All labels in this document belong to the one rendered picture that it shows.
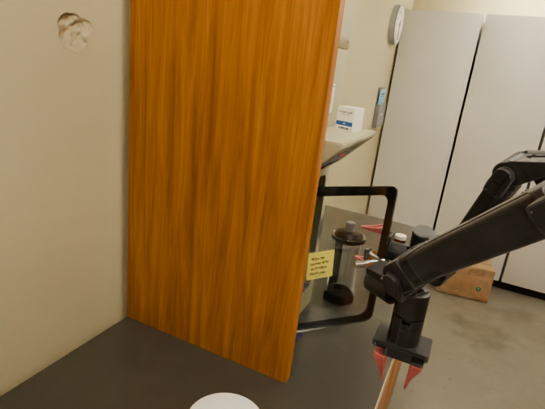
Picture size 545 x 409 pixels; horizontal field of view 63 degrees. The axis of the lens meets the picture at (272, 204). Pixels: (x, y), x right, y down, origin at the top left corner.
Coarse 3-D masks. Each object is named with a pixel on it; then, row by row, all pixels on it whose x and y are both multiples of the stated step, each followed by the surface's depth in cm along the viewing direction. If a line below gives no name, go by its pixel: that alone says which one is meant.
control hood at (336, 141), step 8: (328, 128) 115; (328, 136) 101; (336, 136) 103; (344, 136) 104; (352, 136) 106; (360, 136) 107; (368, 136) 114; (328, 144) 95; (336, 144) 94; (344, 144) 95; (352, 144) 101; (360, 144) 120; (328, 152) 95; (336, 152) 95
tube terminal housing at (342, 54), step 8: (344, 56) 117; (336, 64) 113; (344, 64) 119; (336, 72) 114; (344, 72) 121; (336, 80) 116; (336, 88) 118; (336, 96) 119; (336, 104) 121; (336, 112) 122; (328, 120) 118; (336, 120) 124; (328, 168) 128; (320, 176) 123; (328, 176) 130; (320, 184) 132
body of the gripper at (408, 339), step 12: (384, 324) 87; (396, 324) 80; (408, 324) 80; (420, 324) 79; (384, 336) 83; (396, 336) 81; (408, 336) 80; (420, 336) 81; (396, 348) 81; (408, 348) 80; (420, 348) 81
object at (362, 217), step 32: (320, 192) 105; (352, 192) 109; (384, 192) 113; (320, 224) 108; (352, 224) 112; (384, 224) 116; (352, 256) 116; (320, 288) 115; (352, 288) 119; (320, 320) 118; (352, 320) 123
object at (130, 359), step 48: (96, 336) 114; (144, 336) 116; (336, 336) 126; (48, 384) 96; (96, 384) 98; (144, 384) 100; (192, 384) 101; (240, 384) 103; (288, 384) 105; (336, 384) 107; (384, 384) 109
